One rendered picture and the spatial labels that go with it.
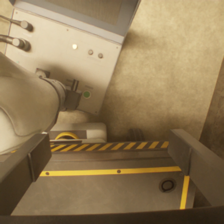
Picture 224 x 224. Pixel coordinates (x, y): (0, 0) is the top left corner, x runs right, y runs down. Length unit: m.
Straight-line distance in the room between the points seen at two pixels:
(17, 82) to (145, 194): 0.35
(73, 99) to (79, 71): 0.18
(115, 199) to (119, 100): 0.37
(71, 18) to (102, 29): 0.11
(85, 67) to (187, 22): 0.42
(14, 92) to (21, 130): 0.04
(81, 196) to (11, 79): 0.30
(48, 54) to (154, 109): 0.45
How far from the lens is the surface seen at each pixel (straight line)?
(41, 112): 0.23
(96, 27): 0.58
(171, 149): 0.17
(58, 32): 0.60
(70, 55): 0.58
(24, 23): 0.61
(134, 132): 0.56
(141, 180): 0.39
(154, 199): 0.44
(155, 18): 0.68
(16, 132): 0.20
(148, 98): 0.65
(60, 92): 0.34
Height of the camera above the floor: 0.62
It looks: 76 degrees down
